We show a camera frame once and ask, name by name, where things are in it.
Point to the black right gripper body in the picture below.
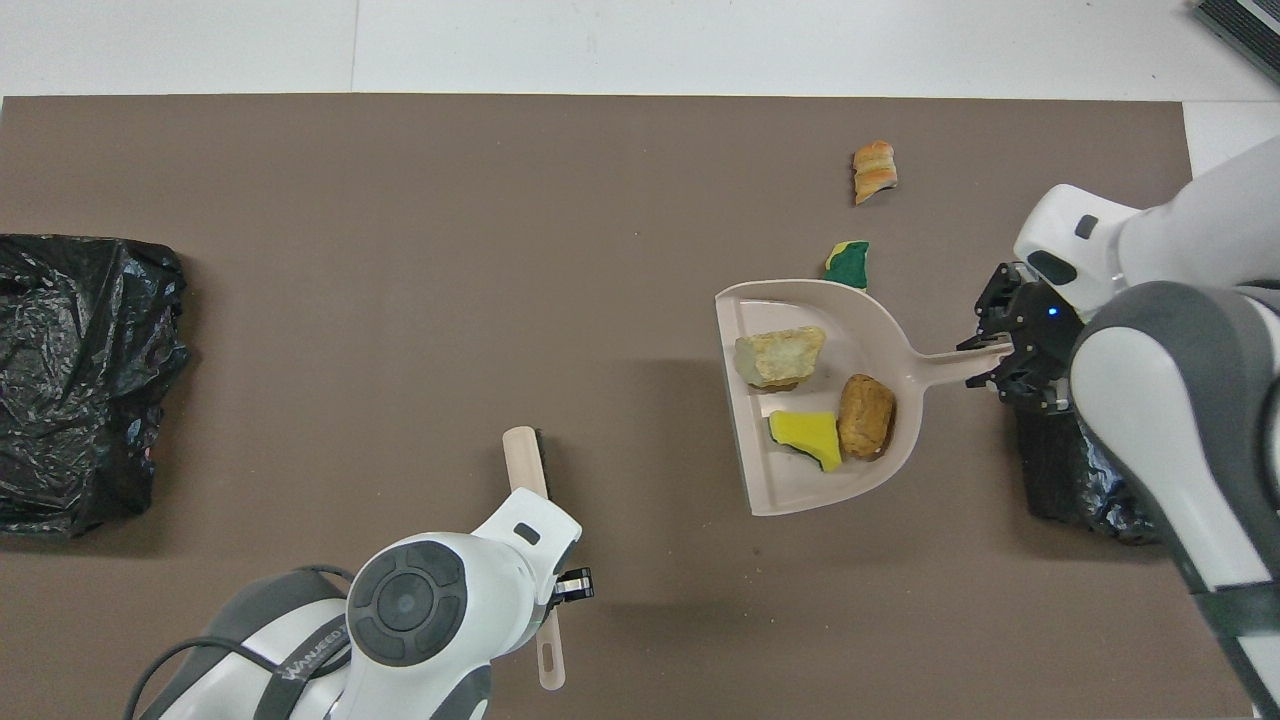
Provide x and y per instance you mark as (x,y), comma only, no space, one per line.
(1045,345)

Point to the beige hand brush black bristles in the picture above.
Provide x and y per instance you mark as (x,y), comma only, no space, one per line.
(525,460)

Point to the brown bread nugget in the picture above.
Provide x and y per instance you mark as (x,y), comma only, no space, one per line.
(867,417)

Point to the small yellow green sponge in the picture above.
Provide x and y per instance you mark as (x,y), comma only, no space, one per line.
(808,435)

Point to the pale crusty bread chunk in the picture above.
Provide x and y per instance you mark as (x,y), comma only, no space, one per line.
(780,357)

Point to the beige plastic dustpan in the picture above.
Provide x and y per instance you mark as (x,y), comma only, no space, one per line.
(790,490)

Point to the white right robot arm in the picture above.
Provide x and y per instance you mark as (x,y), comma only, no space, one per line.
(1180,380)

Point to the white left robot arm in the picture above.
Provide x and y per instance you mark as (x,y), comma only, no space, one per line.
(420,610)

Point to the black bag lined bin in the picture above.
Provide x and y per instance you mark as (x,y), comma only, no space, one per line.
(80,400)
(1080,480)

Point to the green topped yellow sponge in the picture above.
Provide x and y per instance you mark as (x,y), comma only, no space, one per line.
(848,265)

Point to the orange striped croissant piece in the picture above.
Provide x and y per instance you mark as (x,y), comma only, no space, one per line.
(874,172)

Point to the dark ribbed vent panel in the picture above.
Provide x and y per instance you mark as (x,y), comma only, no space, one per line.
(1245,30)

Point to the brown table mat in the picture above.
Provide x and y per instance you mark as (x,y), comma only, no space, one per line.
(400,180)

